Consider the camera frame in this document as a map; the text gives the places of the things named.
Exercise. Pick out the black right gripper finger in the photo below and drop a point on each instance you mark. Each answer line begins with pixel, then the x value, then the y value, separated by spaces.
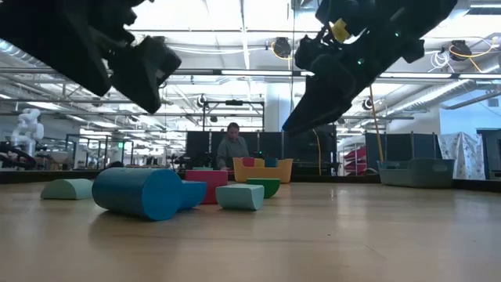
pixel 321 102

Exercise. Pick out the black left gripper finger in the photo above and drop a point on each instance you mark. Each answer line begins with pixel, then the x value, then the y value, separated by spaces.
pixel 141 74
pixel 70 58

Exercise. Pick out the yellow cube block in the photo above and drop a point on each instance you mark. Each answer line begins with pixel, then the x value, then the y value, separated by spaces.
pixel 259 163

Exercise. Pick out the green half-round block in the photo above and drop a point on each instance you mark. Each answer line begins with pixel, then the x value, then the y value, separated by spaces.
pixel 270 186

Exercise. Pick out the blue cylinder block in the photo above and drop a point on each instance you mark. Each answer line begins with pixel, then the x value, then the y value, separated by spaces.
pixel 133 192

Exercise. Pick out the black background robot arm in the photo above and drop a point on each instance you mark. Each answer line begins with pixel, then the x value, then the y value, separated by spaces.
pixel 15 156

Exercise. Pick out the yellow tape tag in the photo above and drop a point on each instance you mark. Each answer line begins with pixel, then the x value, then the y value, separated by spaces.
pixel 339 30

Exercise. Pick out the white pillar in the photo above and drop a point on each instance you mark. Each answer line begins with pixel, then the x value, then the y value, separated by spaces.
pixel 278 109

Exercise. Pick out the wide black partition panel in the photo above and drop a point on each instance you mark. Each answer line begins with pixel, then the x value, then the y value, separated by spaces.
pixel 309 152

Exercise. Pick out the red storage rack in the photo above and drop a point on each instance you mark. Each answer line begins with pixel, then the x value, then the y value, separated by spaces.
pixel 356 160

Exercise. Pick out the blue cube block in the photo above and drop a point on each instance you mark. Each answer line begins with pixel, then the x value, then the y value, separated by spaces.
pixel 271 162

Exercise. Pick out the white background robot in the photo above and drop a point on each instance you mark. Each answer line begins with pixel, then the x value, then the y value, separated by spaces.
pixel 27 131

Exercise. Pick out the blue-grey partition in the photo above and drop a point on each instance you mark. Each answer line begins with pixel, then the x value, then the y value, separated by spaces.
pixel 399 147

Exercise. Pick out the yellow plastic bin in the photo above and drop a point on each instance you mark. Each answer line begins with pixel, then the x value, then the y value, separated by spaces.
pixel 266 174

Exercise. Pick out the red cube block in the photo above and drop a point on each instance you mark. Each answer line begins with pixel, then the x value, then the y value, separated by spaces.
pixel 211 184
pixel 248 162

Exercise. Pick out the person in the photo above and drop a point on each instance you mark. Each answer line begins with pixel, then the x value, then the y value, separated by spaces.
pixel 233 150

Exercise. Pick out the teal plastic bin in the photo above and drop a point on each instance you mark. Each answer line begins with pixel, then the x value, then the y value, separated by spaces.
pixel 415 174

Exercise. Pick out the light teal rectangular block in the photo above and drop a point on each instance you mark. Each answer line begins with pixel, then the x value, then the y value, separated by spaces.
pixel 238 197

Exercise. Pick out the light blue half-round block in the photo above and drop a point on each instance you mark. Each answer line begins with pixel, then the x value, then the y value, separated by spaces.
pixel 66 190

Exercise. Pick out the white patterned cloth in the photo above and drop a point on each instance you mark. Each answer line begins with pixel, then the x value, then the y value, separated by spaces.
pixel 463 154

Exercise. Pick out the dark cabinet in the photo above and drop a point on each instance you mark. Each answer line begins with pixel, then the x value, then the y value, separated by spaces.
pixel 492 152

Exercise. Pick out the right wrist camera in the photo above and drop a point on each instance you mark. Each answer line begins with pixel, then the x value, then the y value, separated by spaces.
pixel 311 53

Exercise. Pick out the black aluminium table frame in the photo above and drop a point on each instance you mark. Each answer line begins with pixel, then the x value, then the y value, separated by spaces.
pixel 332 178

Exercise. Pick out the black gantry frame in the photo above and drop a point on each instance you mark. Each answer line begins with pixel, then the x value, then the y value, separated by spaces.
pixel 235 102

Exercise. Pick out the black workstation frame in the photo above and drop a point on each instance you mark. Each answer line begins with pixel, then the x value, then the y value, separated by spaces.
pixel 105 152

